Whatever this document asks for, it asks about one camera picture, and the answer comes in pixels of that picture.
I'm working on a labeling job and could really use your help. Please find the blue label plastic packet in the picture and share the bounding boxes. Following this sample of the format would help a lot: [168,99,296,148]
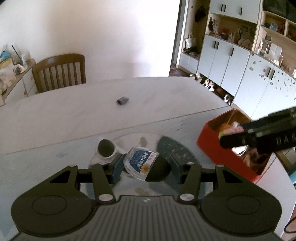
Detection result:
[123,147,171,183]

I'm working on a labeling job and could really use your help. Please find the pink square dish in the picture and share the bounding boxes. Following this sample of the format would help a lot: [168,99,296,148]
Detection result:
[218,121,244,140]

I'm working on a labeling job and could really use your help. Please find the fish pattern table mat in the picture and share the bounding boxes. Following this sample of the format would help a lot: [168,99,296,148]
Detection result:
[87,131,209,197]

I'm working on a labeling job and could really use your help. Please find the white cup dark contents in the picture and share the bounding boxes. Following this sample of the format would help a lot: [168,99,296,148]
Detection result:
[95,137,125,159]

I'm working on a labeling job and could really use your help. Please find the red metal tin box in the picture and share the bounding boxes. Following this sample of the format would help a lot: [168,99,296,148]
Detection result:
[197,109,272,183]

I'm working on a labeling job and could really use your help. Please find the small grey cylinder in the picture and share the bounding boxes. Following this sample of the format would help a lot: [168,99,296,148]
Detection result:
[116,96,129,105]

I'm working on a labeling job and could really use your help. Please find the white sneakers pair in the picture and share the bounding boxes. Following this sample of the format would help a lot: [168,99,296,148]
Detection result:
[202,79,215,92]

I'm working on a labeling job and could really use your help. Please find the brown wooden chair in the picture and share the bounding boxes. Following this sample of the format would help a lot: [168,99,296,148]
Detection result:
[32,53,86,93]

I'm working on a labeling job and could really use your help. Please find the wooden side shelf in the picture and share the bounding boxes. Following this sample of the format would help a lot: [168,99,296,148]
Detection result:
[1,45,38,106]

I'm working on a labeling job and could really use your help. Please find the white blue wall cabinet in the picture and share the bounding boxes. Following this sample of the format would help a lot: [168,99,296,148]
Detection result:
[176,1,295,120]

